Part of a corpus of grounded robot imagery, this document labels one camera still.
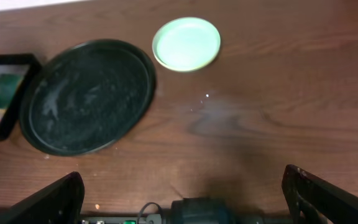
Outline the black round tray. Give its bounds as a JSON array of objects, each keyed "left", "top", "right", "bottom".
[{"left": 19, "top": 39, "right": 156, "bottom": 156}]

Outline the light blue plate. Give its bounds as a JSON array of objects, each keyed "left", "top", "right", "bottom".
[{"left": 152, "top": 17, "right": 221, "bottom": 72}]

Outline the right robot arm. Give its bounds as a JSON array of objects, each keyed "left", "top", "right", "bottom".
[{"left": 0, "top": 164, "right": 358, "bottom": 224}]

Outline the green yellow sponge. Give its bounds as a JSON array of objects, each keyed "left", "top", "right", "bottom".
[{"left": 0, "top": 73, "right": 24, "bottom": 115}]

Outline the black rectangular water tray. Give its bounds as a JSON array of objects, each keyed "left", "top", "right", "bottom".
[{"left": 0, "top": 54, "right": 42, "bottom": 141}]

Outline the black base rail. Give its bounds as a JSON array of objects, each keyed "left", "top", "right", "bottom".
[{"left": 78, "top": 214, "right": 293, "bottom": 224}]

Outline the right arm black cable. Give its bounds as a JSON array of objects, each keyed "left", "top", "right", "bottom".
[{"left": 136, "top": 201, "right": 164, "bottom": 224}]

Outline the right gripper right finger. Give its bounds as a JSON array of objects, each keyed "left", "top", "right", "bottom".
[{"left": 282, "top": 164, "right": 358, "bottom": 223}]

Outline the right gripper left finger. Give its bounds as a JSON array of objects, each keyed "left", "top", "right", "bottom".
[{"left": 0, "top": 172, "right": 85, "bottom": 224}]

